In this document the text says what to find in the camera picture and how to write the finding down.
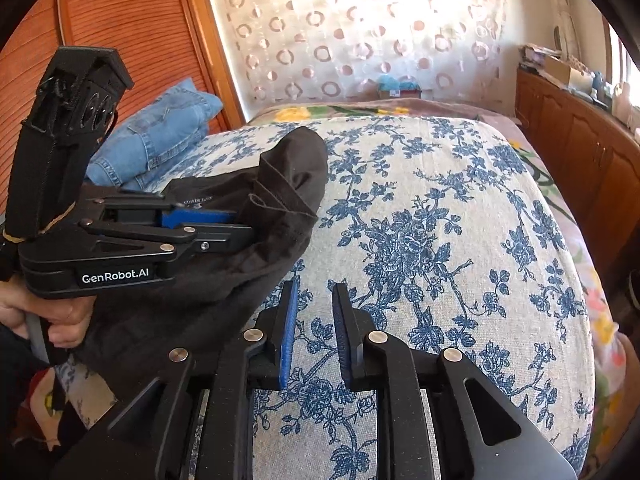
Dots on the circle-patterned sheer curtain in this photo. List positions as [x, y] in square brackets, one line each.
[350, 35]

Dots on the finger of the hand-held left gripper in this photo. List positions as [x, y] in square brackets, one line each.
[215, 240]
[200, 216]

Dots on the tied pale window curtain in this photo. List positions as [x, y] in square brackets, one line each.
[567, 25]

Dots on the open cardboard box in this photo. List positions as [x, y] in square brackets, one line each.
[562, 70]

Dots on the blue floral bed sheet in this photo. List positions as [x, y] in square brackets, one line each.
[425, 210]

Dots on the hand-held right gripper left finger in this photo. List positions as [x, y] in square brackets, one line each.
[287, 332]

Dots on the cardboard box with blue cloth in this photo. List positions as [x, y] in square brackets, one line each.
[397, 87]

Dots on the colourful flower blanket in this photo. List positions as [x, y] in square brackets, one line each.
[300, 112]

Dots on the wooden side cabinet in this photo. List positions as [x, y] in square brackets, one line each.
[575, 135]

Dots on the white plastic bottle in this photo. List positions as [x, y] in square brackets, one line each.
[625, 105]

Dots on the black pants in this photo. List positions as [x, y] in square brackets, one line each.
[240, 280]

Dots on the folded blue jeans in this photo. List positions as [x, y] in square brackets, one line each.
[150, 135]

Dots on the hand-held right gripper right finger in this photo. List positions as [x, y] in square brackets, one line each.
[340, 330]

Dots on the person's left hand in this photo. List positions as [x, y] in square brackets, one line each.
[70, 317]

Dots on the wooden slatted wardrobe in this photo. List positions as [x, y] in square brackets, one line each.
[125, 20]

